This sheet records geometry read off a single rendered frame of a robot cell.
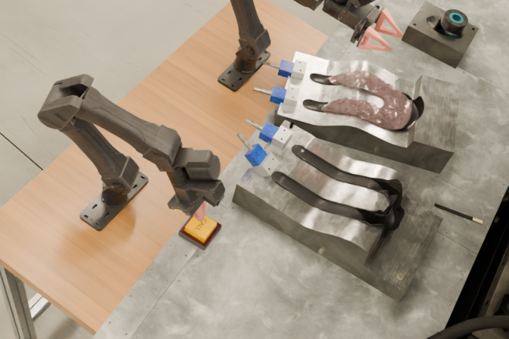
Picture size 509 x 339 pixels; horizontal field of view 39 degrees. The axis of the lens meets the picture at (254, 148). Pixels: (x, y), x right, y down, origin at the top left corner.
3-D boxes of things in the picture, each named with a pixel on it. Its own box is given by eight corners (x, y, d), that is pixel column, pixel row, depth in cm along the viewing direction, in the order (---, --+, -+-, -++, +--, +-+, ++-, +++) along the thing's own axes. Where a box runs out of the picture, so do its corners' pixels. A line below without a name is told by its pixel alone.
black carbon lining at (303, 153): (266, 184, 187) (273, 163, 179) (295, 144, 196) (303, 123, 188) (383, 253, 181) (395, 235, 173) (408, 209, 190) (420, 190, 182)
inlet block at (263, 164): (226, 141, 183) (239, 138, 179) (236, 129, 186) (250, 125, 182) (257, 178, 187) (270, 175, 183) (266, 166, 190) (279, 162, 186)
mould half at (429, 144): (273, 125, 207) (280, 102, 198) (291, 62, 223) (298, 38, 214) (439, 174, 207) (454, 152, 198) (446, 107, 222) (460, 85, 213)
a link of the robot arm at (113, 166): (144, 172, 178) (67, 82, 157) (135, 193, 174) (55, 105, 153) (123, 173, 181) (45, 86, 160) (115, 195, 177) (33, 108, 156)
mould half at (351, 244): (231, 201, 190) (238, 174, 179) (279, 138, 205) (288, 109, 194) (398, 302, 181) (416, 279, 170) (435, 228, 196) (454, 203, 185)
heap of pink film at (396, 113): (319, 116, 204) (326, 98, 198) (329, 72, 215) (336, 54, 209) (406, 141, 204) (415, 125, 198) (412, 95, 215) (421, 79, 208)
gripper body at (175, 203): (212, 186, 175) (203, 164, 171) (189, 216, 169) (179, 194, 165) (192, 181, 179) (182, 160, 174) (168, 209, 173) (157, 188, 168)
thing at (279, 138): (239, 132, 196) (242, 119, 192) (248, 119, 199) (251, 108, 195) (280, 155, 194) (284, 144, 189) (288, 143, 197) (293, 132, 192)
